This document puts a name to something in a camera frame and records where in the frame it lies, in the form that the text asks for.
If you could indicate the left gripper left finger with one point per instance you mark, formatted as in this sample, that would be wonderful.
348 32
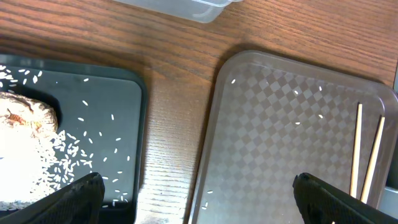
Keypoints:
79 202

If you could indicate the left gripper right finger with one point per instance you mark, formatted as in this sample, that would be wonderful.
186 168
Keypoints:
320 203

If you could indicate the white rice pile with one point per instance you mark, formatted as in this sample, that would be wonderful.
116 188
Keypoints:
26 168

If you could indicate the wooden chopstick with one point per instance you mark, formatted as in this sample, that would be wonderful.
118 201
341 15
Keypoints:
356 152
372 161

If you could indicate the brown mushroom scrap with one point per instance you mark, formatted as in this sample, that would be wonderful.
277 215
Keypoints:
26 116

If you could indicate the grey dishwasher rack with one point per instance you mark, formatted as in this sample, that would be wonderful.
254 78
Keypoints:
388 203

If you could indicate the black plastic tray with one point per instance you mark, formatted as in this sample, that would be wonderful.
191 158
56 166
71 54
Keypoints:
101 114

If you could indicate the brown serving tray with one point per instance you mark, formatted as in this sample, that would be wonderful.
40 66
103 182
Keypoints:
273 118

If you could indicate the clear plastic bin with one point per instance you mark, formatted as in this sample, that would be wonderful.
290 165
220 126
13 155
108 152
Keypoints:
203 11

